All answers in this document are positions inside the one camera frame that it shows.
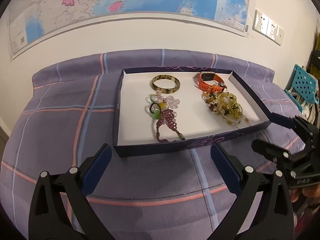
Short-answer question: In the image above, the tortoiseshell bangle bracelet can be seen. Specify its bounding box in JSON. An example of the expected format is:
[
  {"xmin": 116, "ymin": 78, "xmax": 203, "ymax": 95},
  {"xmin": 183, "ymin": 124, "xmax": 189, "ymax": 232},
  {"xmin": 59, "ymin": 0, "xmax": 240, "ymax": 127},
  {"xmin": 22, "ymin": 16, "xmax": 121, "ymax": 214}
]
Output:
[{"xmin": 150, "ymin": 74, "xmax": 181, "ymax": 95}]

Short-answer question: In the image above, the pink crystal bead bracelet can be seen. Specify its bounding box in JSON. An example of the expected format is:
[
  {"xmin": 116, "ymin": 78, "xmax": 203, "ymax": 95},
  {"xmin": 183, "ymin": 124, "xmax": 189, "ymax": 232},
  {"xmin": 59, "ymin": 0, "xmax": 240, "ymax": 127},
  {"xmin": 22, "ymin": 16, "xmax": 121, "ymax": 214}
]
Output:
[{"xmin": 145, "ymin": 90, "xmax": 181, "ymax": 119}]

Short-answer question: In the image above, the white wall socket panel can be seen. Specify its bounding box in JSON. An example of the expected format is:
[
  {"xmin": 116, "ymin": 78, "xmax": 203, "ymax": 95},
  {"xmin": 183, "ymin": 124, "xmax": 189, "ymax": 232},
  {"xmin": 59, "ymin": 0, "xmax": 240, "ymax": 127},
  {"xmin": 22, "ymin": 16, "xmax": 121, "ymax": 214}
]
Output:
[{"xmin": 253, "ymin": 10, "xmax": 285, "ymax": 46}]

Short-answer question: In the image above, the yellow amber bead necklace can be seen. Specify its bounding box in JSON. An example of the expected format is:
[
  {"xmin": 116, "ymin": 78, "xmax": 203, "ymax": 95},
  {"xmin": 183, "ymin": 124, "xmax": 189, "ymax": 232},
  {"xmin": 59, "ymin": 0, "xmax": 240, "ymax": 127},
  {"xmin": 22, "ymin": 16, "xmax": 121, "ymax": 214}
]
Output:
[{"xmin": 201, "ymin": 90, "xmax": 251, "ymax": 130}]

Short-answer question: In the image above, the teal plastic stool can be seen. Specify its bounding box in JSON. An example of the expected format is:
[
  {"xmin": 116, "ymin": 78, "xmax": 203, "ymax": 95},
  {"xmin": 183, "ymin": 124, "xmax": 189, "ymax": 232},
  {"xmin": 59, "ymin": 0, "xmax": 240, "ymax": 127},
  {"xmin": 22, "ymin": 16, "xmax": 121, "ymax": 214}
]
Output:
[{"xmin": 285, "ymin": 64, "xmax": 319, "ymax": 112}]

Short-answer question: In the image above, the mustard yellow hanging coat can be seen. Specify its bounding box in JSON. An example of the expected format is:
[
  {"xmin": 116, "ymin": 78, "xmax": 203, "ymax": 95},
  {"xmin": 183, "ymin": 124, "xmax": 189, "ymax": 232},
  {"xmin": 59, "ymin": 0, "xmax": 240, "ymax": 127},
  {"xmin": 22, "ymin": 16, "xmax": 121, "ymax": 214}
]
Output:
[{"xmin": 308, "ymin": 35, "xmax": 320, "ymax": 80}]

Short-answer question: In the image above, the dark blue jewelry box tray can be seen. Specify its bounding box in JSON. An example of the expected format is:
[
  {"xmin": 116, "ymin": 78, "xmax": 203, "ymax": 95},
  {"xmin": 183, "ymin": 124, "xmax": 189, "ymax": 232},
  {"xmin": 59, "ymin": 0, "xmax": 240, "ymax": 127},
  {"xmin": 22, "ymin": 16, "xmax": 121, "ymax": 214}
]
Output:
[{"xmin": 113, "ymin": 67, "xmax": 271, "ymax": 157}]

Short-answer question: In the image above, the person's right hand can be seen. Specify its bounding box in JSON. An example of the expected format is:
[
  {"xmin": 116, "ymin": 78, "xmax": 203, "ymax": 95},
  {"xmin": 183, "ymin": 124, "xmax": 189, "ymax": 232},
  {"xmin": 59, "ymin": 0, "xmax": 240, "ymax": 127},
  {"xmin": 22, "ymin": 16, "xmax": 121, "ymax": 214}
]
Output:
[{"xmin": 289, "ymin": 183, "xmax": 319, "ymax": 213}]

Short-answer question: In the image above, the orange smart watch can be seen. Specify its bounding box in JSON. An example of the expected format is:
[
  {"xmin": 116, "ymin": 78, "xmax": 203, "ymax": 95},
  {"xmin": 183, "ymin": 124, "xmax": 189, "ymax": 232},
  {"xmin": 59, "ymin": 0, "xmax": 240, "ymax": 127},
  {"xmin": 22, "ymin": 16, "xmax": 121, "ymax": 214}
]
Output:
[{"xmin": 194, "ymin": 72, "xmax": 227, "ymax": 93}]

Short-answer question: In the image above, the purple plaid bed sheet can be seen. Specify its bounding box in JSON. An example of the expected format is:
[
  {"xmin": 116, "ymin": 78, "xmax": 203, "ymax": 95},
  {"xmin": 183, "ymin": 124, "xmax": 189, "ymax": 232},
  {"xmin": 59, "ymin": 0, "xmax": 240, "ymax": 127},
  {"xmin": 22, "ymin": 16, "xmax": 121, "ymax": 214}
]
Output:
[{"xmin": 1, "ymin": 49, "xmax": 299, "ymax": 239}]

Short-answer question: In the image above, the colourful wall map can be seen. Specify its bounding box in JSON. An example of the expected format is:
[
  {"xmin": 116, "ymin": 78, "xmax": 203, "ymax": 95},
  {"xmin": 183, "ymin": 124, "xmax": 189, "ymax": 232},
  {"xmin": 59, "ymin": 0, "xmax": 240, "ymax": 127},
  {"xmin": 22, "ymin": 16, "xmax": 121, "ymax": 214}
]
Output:
[{"xmin": 7, "ymin": 0, "xmax": 249, "ymax": 58}]

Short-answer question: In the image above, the dark red beaded necklace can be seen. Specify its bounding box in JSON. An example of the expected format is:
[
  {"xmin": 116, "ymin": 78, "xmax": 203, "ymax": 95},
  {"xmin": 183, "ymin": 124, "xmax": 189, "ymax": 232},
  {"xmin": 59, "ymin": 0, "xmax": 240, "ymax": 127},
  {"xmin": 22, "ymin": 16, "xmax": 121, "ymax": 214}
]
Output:
[{"xmin": 153, "ymin": 108, "xmax": 186, "ymax": 144}]

